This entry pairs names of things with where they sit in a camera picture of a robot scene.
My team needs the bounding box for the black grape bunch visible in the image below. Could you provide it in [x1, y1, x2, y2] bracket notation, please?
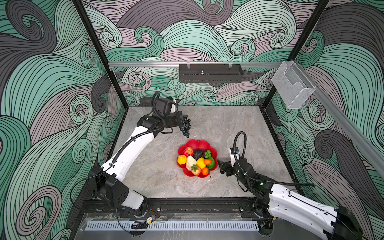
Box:
[179, 115, 191, 138]

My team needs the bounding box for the green lime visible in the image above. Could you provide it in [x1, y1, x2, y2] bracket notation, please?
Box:
[207, 157, 216, 170]

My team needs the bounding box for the small orange tangerine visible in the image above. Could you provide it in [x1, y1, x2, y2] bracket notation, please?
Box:
[204, 159, 212, 165]
[202, 167, 210, 176]

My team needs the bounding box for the large yellow lemon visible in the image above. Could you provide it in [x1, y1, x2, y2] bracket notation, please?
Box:
[197, 158, 206, 170]

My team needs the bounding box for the red peach with leaf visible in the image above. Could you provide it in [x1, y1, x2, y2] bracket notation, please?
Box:
[191, 165, 202, 176]

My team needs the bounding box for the red flower-shaped fruit bowl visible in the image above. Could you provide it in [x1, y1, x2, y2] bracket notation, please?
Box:
[177, 140, 218, 178]

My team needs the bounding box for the dark avocado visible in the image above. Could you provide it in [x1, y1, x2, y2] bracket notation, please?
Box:
[193, 149, 204, 160]

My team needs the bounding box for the red apple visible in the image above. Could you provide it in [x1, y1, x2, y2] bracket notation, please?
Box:
[183, 147, 194, 158]

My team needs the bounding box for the beige garlic bulb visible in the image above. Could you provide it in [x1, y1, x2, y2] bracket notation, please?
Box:
[186, 156, 197, 171]

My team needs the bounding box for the small yellow lemon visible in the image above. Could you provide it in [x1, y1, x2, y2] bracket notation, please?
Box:
[177, 155, 187, 165]

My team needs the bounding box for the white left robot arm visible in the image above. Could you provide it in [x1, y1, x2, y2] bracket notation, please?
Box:
[88, 96, 189, 211]

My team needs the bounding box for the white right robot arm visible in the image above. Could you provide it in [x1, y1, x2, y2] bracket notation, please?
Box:
[218, 158, 363, 240]

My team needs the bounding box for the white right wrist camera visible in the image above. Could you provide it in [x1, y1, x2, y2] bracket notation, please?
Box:
[229, 147, 240, 167]

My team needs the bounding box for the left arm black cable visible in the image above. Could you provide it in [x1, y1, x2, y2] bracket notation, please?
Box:
[69, 90, 178, 211]

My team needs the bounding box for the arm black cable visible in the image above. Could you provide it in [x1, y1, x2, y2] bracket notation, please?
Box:
[233, 131, 316, 188]
[69, 90, 178, 211]

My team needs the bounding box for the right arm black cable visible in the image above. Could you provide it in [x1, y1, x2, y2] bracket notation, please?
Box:
[233, 131, 316, 188]

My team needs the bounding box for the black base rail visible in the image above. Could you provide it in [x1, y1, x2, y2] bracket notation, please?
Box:
[81, 197, 277, 220]

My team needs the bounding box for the black perforated wall tray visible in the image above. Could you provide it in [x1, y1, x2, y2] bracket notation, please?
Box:
[179, 65, 244, 85]

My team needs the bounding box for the white slotted cable duct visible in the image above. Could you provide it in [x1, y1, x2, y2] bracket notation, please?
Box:
[85, 220, 259, 232]

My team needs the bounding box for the aluminium rail back wall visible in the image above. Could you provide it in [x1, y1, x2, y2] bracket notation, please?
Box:
[108, 61, 282, 68]

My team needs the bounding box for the aluminium rail wall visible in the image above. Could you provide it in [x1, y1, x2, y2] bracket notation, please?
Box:
[298, 64, 384, 175]
[108, 61, 282, 68]

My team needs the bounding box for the clear plastic wall bin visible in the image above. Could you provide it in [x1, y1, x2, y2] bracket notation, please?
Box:
[272, 61, 316, 110]

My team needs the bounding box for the aluminium rail right wall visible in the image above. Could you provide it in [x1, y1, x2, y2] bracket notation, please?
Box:
[298, 64, 384, 175]

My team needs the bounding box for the black frame post left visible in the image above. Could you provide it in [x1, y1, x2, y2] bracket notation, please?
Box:
[72, 0, 129, 112]

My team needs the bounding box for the black frame post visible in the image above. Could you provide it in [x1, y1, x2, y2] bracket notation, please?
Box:
[261, 0, 329, 112]
[72, 0, 129, 112]

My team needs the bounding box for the black frame post right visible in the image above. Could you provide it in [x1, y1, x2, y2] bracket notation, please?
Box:
[261, 0, 329, 112]

